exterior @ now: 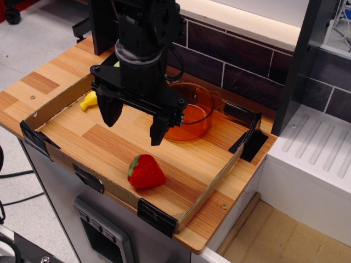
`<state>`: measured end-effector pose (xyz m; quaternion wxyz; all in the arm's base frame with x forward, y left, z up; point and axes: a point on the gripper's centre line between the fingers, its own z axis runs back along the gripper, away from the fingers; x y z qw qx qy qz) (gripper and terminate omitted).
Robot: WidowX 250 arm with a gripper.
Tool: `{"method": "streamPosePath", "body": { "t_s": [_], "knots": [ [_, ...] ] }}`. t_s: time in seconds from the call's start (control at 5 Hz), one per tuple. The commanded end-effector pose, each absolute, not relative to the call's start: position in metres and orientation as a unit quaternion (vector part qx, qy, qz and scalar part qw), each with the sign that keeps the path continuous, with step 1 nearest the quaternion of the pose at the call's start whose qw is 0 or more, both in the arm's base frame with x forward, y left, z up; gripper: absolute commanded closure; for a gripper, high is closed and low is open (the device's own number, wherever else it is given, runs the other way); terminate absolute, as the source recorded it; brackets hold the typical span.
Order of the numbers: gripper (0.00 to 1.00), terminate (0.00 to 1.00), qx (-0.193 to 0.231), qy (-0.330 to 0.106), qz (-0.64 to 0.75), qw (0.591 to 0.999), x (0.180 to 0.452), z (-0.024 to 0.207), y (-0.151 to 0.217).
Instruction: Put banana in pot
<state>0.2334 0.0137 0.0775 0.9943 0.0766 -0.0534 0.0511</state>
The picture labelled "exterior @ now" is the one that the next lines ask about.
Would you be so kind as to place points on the yellow toy banana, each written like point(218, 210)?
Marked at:
point(90, 100)

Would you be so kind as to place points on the black vertical post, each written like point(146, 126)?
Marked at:
point(104, 25)
point(312, 35)

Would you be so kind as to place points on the black vertical post left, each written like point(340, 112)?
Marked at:
point(104, 25)

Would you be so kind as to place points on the orange transparent plastic pot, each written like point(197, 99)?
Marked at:
point(198, 113)

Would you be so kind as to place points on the red toy strawberry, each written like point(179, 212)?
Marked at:
point(145, 172)

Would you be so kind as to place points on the white toy sink drainboard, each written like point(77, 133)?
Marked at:
point(316, 146)

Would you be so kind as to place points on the cardboard fence with black tape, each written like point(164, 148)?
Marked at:
point(204, 179)

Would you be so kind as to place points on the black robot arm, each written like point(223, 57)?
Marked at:
point(142, 34)

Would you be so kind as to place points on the grey toy oven front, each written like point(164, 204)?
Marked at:
point(110, 242)

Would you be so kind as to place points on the black office chair base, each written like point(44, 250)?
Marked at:
point(10, 12)

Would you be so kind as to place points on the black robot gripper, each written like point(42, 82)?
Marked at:
point(140, 82)

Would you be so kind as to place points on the black vertical post right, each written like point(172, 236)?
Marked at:
point(312, 35)

